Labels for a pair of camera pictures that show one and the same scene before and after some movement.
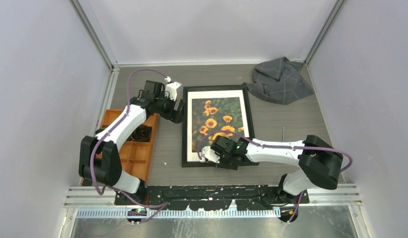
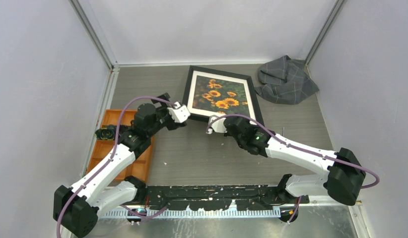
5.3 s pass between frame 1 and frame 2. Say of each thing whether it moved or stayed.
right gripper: moved
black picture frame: moved
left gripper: moved
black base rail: stayed
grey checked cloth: stayed
